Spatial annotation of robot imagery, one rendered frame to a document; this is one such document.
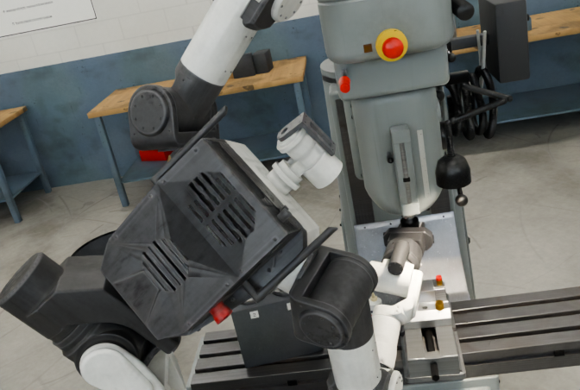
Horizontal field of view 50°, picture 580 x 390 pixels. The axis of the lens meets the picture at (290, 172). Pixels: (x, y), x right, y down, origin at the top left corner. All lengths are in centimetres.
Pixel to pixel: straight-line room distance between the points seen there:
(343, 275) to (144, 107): 45
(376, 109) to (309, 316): 56
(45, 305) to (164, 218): 28
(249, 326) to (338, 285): 69
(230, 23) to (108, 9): 498
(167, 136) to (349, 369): 52
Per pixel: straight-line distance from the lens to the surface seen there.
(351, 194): 199
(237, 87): 504
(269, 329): 173
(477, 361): 177
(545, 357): 179
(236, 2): 108
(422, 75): 137
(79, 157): 654
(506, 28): 173
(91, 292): 113
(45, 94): 645
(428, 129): 145
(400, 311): 139
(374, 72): 136
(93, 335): 119
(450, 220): 205
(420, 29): 126
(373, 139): 145
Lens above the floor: 202
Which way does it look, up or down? 22 degrees down
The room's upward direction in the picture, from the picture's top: 12 degrees counter-clockwise
